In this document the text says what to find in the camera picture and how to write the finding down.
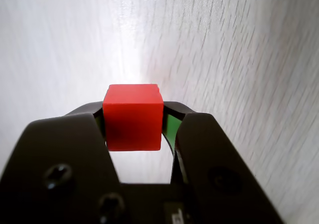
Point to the red wooden cube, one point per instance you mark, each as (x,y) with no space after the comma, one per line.
(132,119)

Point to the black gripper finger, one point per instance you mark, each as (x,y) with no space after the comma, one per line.
(62,154)
(214,149)

